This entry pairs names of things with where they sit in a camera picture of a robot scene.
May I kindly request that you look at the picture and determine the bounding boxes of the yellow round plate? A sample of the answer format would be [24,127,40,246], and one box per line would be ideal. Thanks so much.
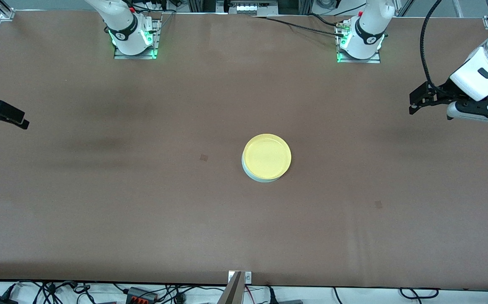
[243,134,292,179]

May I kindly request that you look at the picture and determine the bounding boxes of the pale green round plate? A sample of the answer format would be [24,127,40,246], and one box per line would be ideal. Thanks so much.
[241,154,289,183]

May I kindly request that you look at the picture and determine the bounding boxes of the black orange power adapter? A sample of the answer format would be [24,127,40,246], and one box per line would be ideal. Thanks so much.
[125,287,158,304]

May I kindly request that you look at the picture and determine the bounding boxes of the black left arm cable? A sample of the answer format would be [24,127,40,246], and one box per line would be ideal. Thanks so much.
[420,0,444,92]

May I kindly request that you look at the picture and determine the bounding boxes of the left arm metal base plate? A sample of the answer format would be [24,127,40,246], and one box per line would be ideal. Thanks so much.
[336,18,382,64]

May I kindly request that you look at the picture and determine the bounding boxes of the long black table cable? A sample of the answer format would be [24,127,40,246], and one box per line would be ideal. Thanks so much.
[254,16,347,38]

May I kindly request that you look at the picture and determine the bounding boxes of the tangled black cables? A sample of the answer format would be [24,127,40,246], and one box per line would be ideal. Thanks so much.
[0,280,228,304]

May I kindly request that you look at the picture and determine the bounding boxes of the black looped cable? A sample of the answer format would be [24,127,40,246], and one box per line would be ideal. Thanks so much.
[399,288,439,300]

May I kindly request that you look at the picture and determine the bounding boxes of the metal camera post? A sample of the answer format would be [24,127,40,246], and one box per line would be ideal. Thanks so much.
[217,271,247,304]

